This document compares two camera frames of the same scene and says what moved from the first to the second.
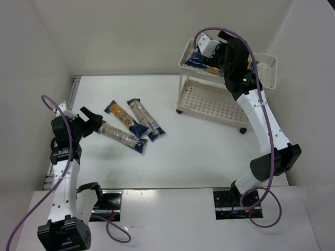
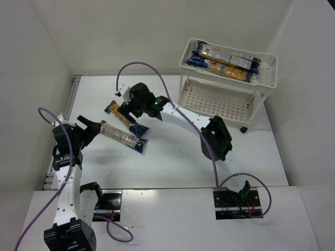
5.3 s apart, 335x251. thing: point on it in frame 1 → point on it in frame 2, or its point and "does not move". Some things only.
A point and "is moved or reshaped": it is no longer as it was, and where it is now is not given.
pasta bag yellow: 136,129 does not move
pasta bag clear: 120,136 does not move
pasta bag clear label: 152,128 is moved or reshaped
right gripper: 221,56 → 130,106
